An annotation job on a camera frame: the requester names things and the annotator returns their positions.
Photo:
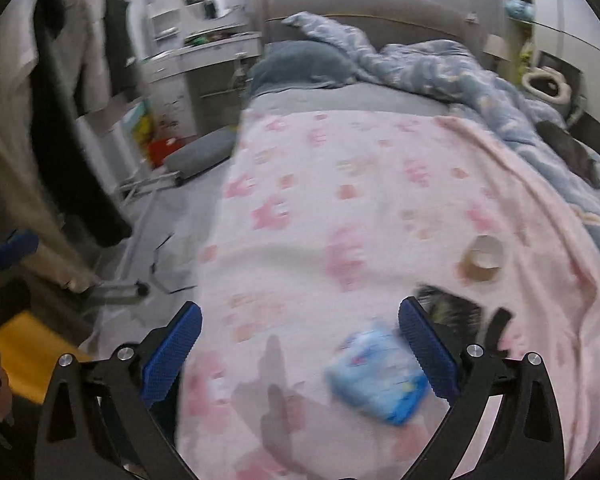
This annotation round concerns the dark grey pillow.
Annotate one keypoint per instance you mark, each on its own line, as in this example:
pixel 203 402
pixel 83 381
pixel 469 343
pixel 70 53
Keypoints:
pixel 570 150

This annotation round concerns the grey padded headboard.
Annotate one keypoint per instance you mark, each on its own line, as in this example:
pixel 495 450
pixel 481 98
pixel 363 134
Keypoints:
pixel 383 21

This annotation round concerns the black hanging coat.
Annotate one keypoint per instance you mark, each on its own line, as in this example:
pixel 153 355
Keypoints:
pixel 62 166

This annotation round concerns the blue-grey pillow on bed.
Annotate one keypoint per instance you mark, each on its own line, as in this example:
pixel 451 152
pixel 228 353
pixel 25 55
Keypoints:
pixel 299 64

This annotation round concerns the brown tape roll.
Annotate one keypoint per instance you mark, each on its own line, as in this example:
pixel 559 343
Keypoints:
pixel 484 259

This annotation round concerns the white fluffy jacket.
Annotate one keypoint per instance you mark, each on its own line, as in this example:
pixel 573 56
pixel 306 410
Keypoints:
pixel 81 47

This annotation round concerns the white wardrobe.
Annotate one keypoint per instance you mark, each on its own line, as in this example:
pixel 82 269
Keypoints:
pixel 568 30

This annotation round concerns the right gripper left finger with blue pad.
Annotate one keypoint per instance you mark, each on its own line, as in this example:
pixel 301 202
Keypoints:
pixel 164 351

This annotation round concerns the pink floral blanket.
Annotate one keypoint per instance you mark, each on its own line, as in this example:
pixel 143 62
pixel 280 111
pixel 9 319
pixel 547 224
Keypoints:
pixel 327 221

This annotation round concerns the white clothes rack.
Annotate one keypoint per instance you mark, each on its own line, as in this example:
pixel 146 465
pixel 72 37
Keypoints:
pixel 126 176

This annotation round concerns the white dressing table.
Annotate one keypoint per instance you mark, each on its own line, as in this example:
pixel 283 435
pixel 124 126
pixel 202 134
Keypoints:
pixel 200 66

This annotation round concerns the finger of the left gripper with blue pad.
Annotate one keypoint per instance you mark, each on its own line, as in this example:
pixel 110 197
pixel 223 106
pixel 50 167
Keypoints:
pixel 20 244

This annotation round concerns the bedside lamp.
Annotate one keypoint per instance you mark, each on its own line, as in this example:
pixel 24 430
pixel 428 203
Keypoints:
pixel 496 50

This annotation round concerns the blue tissue packet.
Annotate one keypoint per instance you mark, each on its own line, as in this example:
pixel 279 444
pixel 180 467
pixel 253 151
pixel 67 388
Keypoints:
pixel 374 372

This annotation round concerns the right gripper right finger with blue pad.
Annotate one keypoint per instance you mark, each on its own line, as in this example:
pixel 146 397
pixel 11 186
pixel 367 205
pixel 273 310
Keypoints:
pixel 434 347

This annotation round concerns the yellow picture book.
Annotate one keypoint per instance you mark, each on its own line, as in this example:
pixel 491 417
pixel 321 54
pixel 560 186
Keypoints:
pixel 139 123

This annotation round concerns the beige hanging garment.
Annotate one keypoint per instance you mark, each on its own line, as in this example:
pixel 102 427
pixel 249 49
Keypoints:
pixel 23 201

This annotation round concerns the grey cushion on floor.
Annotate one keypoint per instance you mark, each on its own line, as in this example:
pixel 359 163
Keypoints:
pixel 202 154

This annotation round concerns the small black box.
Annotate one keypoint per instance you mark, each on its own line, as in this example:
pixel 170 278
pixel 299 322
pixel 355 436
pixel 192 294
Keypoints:
pixel 495 331

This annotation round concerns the black flat package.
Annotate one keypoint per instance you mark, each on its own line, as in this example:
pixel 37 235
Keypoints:
pixel 462 316

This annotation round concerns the red box on floor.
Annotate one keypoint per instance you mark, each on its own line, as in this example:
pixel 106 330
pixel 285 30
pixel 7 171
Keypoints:
pixel 158 150

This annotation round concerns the cream sculptural vase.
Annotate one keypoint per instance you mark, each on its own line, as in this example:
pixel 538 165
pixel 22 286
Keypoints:
pixel 547 85

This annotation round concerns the yellow garment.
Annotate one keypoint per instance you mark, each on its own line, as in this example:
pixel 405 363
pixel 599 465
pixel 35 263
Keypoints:
pixel 39 322

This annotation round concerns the blue patterned duvet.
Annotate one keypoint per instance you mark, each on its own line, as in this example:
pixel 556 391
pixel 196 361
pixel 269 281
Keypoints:
pixel 446 71

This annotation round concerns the dark green hanging garment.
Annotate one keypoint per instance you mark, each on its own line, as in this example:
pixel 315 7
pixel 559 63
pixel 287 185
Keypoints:
pixel 120 53

